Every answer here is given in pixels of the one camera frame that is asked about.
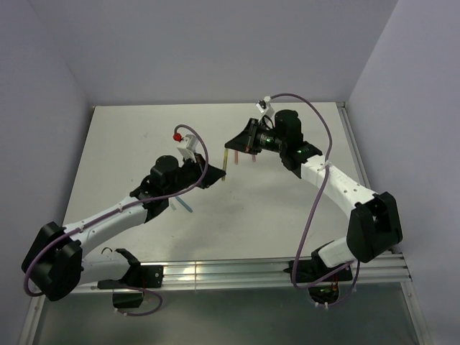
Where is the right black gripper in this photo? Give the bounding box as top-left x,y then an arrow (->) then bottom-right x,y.
225,119 -> 285,156

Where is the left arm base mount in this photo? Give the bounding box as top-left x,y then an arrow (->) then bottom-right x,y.
97,264 -> 164,317

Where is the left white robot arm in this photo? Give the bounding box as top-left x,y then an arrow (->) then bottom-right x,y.
22,154 -> 226,301

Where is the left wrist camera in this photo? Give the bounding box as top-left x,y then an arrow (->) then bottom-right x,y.
172,133 -> 198,162

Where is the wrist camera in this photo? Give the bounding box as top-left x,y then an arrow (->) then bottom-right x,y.
255,96 -> 275,123
172,133 -> 198,162

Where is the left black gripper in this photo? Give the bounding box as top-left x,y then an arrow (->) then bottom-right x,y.
164,152 -> 224,197

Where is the yellow pen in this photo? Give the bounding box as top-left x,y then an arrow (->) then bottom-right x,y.
222,148 -> 229,181

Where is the blue pen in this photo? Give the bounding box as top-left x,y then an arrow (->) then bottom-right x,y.
176,197 -> 193,213

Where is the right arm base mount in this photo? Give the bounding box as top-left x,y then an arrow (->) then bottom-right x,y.
283,247 -> 357,309

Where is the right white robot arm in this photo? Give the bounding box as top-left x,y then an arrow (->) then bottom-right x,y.
224,110 -> 403,280

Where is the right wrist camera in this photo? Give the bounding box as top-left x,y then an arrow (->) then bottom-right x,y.
255,96 -> 275,123

